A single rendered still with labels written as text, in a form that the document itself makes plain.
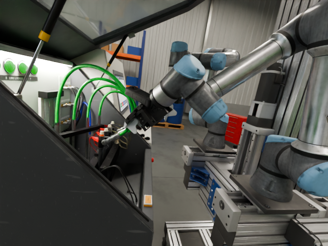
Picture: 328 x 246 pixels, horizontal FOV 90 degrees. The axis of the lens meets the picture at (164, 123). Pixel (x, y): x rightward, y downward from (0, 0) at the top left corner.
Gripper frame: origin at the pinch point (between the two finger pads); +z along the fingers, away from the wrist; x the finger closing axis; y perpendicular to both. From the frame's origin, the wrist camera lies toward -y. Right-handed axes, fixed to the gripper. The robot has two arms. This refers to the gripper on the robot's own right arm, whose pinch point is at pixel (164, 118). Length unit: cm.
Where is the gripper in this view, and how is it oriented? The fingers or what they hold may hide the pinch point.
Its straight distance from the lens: 81.6
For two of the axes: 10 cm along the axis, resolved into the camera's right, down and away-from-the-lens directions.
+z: -1.4, 9.6, 2.2
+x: -0.9, -2.4, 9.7
